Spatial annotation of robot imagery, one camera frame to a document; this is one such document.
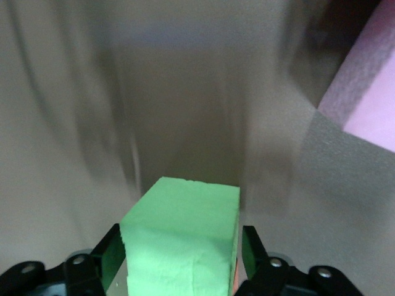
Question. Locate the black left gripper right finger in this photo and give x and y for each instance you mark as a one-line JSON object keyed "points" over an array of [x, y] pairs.
{"points": [[253, 256]]}

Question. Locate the pink foam cube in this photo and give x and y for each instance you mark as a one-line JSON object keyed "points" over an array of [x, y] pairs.
{"points": [[370, 92]]}

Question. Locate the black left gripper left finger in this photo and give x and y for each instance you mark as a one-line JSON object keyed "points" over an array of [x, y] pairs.
{"points": [[108, 259]]}

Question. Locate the green foam cube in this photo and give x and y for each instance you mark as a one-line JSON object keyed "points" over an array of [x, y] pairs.
{"points": [[179, 231]]}

